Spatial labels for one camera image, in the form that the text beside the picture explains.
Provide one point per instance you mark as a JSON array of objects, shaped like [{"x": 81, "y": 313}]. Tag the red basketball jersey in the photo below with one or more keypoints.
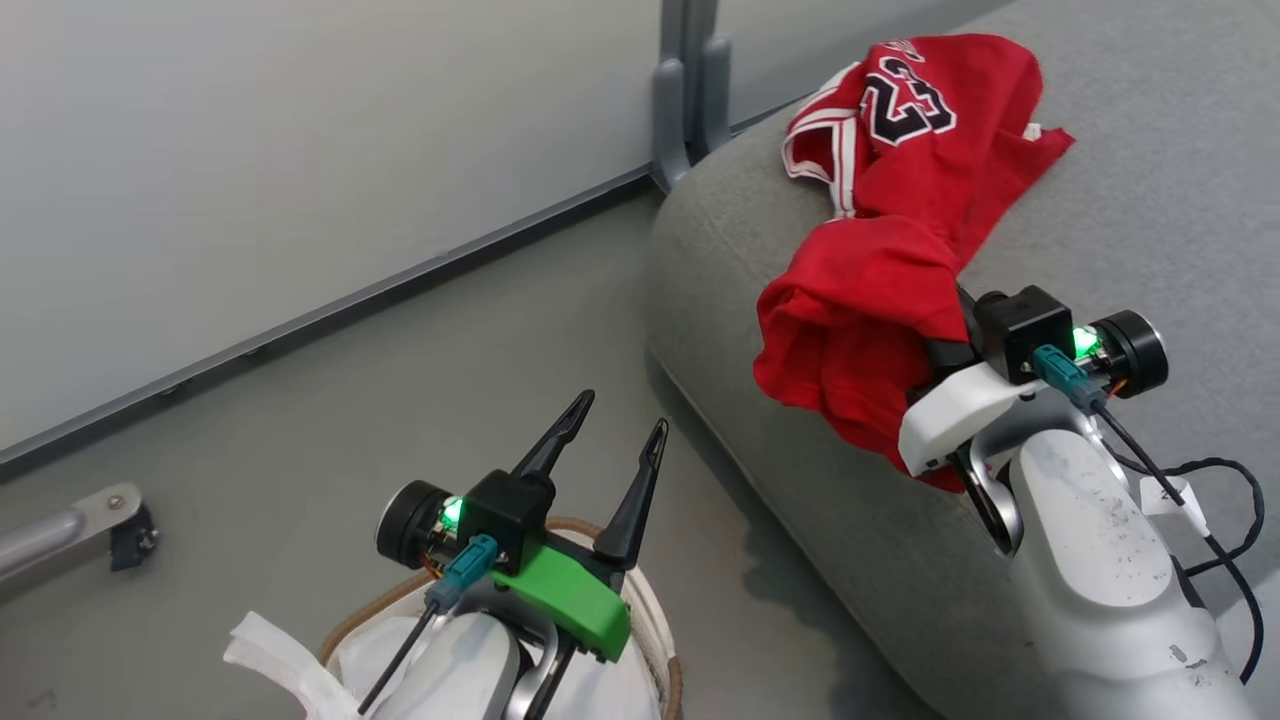
[{"x": 880, "y": 290}]

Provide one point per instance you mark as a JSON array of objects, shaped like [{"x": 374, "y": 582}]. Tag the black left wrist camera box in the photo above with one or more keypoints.
[{"x": 505, "y": 515}]

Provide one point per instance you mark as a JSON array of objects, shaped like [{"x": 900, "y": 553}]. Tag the grey partition base rail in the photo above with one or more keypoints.
[{"x": 330, "y": 305}]

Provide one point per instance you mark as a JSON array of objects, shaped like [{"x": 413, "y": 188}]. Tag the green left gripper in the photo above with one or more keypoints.
[{"x": 570, "y": 595}]

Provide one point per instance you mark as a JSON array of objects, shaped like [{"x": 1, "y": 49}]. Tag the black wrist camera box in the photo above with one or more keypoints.
[
  {"x": 1025, "y": 325},
  {"x": 505, "y": 515}
]

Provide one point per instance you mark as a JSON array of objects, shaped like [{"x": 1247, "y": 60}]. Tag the metal caster foot bracket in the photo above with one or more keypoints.
[{"x": 85, "y": 525}]

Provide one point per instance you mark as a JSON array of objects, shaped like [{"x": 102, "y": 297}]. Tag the teal left camera connector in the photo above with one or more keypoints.
[{"x": 465, "y": 570}]

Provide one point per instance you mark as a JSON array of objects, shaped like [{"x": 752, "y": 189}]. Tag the grey partition post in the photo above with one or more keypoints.
[{"x": 690, "y": 90}]

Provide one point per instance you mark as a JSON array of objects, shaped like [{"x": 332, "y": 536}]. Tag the grey fabric sofa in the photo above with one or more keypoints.
[{"x": 1150, "y": 150}]

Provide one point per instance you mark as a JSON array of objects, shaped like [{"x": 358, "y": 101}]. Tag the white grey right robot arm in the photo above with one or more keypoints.
[{"x": 1110, "y": 580}]

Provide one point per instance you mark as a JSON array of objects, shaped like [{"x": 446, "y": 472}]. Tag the teal camera connector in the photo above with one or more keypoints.
[
  {"x": 1065, "y": 378},
  {"x": 465, "y": 570}
]

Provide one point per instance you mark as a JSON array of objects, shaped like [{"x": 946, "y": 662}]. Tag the black left wrist motor cylinder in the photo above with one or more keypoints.
[{"x": 405, "y": 525}]

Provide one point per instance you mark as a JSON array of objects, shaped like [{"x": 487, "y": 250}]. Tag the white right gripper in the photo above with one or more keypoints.
[{"x": 960, "y": 410}]

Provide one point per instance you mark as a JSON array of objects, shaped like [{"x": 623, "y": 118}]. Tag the teal right camera connector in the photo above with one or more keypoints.
[{"x": 1065, "y": 378}]

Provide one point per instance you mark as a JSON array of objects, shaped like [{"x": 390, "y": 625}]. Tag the black right wrist motor cylinder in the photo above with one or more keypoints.
[{"x": 1135, "y": 352}]

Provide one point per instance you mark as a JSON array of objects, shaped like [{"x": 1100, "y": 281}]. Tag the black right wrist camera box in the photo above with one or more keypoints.
[{"x": 1025, "y": 325}]

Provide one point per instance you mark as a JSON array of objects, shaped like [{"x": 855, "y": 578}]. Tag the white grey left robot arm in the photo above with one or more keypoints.
[{"x": 460, "y": 670}]

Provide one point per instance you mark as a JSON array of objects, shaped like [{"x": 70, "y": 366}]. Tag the black wrist motor cylinder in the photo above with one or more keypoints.
[
  {"x": 405, "y": 525},
  {"x": 1135, "y": 352}
]

